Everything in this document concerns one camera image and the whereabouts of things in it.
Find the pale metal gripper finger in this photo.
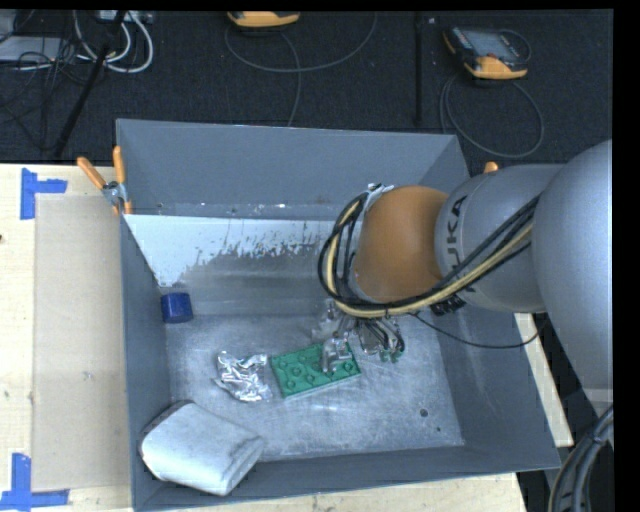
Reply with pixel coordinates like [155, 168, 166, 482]
[311, 298, 348, 344]
[320, 337, 352, 375]

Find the dark green flat block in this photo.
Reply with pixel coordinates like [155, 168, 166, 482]
[269, 342, 362, 400]

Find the grey metal bin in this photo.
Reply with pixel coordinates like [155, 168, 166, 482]
[115, 118, 564, 512]

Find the crumpled silver foil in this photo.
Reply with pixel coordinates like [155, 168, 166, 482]
[213, 350, 274, 403]

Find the blue cylinder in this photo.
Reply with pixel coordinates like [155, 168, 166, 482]
[159, 291, 195, 325]

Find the white sponge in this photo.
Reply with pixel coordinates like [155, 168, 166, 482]
[140, 402, 266, 498]

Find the pale wood flat board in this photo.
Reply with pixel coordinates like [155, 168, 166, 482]
[30, 193, 132, 492]

